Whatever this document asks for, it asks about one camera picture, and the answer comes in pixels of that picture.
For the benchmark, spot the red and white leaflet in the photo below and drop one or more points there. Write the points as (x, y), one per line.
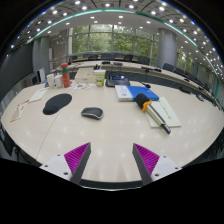
(19, 111)

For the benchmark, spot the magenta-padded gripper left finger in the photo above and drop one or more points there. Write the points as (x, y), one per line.
(61, 165)

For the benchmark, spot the beige cardboard box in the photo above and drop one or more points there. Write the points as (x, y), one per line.
(85, 75)

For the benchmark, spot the black mouse pad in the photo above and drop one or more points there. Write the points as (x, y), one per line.
(56, 103)

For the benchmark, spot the green printed paper drink cup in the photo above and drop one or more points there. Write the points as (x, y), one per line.
(99, 78)

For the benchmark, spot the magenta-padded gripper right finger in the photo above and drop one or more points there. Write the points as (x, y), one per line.
(160, 165)

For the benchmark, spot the black conference microphone unit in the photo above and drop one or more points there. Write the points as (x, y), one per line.
(117, 81)

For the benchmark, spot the ceiling spot lights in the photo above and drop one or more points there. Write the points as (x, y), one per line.
(107, 5)

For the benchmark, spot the stack of white paper cups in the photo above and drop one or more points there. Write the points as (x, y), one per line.
(50, 81)

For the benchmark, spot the red bottle with green band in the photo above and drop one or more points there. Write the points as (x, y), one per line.
(65, 77)

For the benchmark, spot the row of dark office chairs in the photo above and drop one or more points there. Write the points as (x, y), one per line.
(143, 60)

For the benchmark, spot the black computer mouse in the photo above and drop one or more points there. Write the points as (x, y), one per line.
(92, 112)

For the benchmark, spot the blue and white book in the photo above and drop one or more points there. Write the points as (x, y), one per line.
(140, 92)

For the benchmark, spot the pale green notebook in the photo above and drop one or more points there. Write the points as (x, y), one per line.
(170, 115)

